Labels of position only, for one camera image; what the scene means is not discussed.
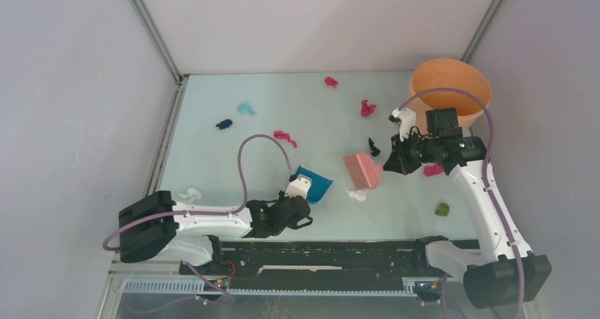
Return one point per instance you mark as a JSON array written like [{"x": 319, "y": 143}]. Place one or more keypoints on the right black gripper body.
[{"x": 412, "y": 151}]

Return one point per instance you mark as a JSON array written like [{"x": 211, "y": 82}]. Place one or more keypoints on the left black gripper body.
[{"x": 278, "y": 228}]

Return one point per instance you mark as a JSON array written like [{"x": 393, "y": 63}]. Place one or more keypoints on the pink plastic brush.
[{"x": 364, "y": 172}]

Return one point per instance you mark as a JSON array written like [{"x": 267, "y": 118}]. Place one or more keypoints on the blue plastic dustpan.
[{"x": 319, "y": 184}]

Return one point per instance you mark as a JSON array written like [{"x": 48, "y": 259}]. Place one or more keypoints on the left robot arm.
[{"x": 158, "y": 226}]

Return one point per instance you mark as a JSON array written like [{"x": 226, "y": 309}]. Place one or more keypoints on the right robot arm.
[{"x": 506, "y": 270}]

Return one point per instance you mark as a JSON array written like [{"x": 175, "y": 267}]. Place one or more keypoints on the pink paper scrap near bucket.
[{"x": 433, "y": 170}]

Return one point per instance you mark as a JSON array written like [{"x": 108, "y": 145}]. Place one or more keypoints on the black paper scrap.
[{"x": 375, "y": 151}]

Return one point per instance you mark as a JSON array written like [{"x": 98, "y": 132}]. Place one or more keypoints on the white paper scrap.
[
  {"x": 359, "y": 195},
  {"x": 190, "y": 195}
]

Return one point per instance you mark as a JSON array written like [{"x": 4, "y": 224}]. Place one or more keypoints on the pink paper scrap right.
[{"x": 367, "y": 109}]

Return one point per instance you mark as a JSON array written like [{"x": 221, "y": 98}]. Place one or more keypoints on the green paper scrap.
[{"x": 442, "y": 209}]

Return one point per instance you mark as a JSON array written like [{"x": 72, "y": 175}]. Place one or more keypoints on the white paper scrap left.
[{"x": 190, "y": 195}]

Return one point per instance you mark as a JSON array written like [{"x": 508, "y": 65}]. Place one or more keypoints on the pink paper scrap centre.
[{"x": 278, "y": 134}]

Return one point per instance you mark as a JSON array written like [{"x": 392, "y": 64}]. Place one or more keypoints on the orange plastic bucket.
[{"x": 443, "y": 79}]

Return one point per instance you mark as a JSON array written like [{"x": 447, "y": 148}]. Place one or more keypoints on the dark blue paper scrap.
[{"x": 224, "y": 124}]

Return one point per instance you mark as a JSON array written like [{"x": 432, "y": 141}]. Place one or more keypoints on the pink paper scrap far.
[{"x": 330, "y": 81}]

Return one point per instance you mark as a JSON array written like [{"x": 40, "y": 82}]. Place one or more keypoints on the cyan paper scrap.
[{"x": 246, "y": 107}]

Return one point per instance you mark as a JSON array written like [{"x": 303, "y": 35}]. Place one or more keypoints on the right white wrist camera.
[{"x": 405, "y": 119}]

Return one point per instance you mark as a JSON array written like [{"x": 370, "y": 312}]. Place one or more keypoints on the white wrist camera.
[
  {"x": 298, "y": 186},
  {"x": 405, "y": 119}
]

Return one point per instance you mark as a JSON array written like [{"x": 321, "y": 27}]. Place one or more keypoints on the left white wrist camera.
[{"x": 298, "y": 186}]

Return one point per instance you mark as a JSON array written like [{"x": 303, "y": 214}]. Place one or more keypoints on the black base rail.
[{"x": 322, "y": 266}]

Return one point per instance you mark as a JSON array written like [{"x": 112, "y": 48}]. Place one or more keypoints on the aluminium frame post right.
[{"x": 484, "y": 25}]

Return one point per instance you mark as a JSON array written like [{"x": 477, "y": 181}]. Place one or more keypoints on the aluminium frame post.
[
  {"x": 484, "y": 25},
  {"x": 156, "y": 38}
]

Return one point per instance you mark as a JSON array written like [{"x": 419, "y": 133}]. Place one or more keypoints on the aluminium frame post left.
[{"x": 156, "y": 38}]

